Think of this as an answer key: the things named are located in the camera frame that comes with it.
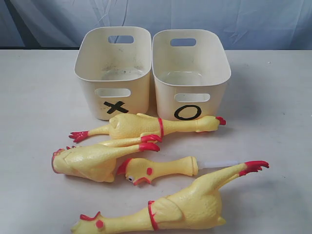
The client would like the headless yellow chicken body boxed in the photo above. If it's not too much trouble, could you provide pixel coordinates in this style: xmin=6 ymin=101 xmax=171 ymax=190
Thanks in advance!
xmin=51 ymin=134 xmax=162 ymax=182

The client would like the detached yellow chicken head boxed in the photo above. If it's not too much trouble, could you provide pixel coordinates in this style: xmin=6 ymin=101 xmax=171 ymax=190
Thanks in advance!
xmin=116 ymin=156 xmax=242 ymax=187

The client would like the cream bin marked X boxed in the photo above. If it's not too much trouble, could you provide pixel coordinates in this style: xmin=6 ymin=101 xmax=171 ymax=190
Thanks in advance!
xmin=74 ymin=26 xmax=152 ymax=120

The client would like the cream bin marked O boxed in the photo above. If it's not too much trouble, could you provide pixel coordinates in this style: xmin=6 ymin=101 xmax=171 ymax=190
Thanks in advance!
xmin=152 ymin=29 xmax=231 ymax=120

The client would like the whole yellow rubber chicken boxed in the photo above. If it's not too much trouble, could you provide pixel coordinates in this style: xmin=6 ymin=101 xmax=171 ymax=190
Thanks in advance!
xmin=69 ymin=113 xmax=226 ymax=143

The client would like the large whole rubber chicken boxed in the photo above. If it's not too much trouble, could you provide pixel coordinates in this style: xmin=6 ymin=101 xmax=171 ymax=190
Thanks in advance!
xmin=71 ymin=160 xmax=269 ymax=234

